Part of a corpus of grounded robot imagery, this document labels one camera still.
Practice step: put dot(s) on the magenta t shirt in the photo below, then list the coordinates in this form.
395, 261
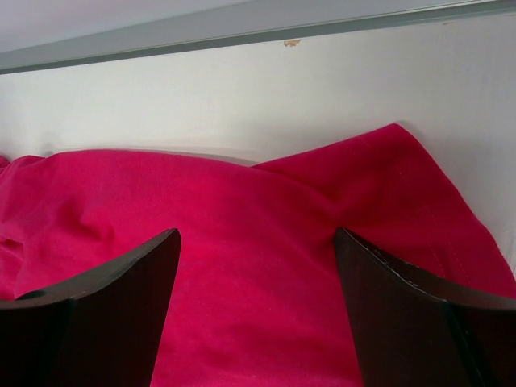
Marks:
257, 300

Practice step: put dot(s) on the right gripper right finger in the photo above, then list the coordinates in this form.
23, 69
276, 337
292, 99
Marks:
411, 327

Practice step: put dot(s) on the rear aluminium frame rail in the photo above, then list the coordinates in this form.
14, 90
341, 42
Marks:
244, 23

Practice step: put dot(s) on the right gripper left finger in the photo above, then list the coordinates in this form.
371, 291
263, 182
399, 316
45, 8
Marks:
100, 328

